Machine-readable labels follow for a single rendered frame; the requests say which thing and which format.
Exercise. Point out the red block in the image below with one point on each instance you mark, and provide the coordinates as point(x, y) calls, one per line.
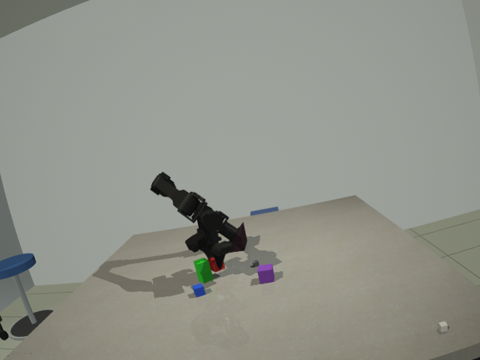
point(213, 265)

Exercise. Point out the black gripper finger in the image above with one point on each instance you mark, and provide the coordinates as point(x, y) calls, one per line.
point(207, 251)
point(218, 259)

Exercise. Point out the blue cube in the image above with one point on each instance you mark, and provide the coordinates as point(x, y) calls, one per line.
point(199, 290)

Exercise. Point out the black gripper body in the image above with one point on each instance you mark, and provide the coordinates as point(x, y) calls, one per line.
point(218, 249)

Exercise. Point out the green block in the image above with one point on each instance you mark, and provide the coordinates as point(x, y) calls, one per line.
point(202, 266)
point(205, 277)

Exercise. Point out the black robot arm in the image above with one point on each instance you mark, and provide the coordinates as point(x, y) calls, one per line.
point(188, 204)

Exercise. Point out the small white cube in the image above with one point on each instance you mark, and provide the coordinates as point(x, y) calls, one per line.
point(443, 326)

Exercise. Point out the purple cube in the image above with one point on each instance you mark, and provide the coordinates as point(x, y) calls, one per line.
point(266, 273)

